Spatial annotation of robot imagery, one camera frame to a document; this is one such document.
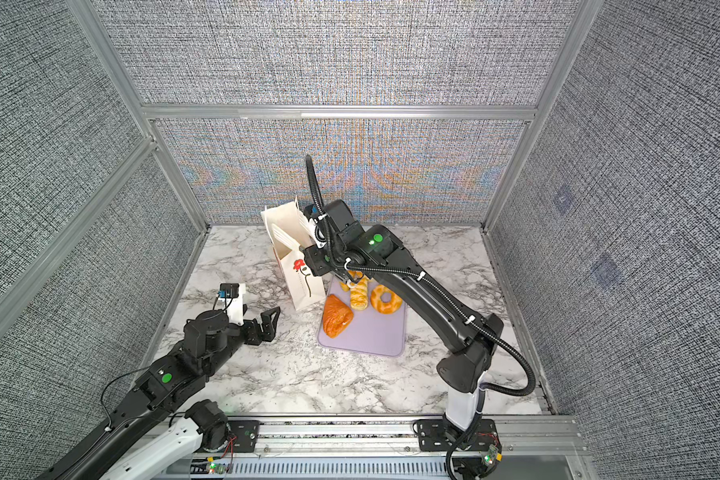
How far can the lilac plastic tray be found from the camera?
2.95ft

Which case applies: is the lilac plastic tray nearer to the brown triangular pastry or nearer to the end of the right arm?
the brown triangular pastry

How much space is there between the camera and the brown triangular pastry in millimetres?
915

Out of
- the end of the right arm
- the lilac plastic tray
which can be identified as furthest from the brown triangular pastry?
the end of the right arm
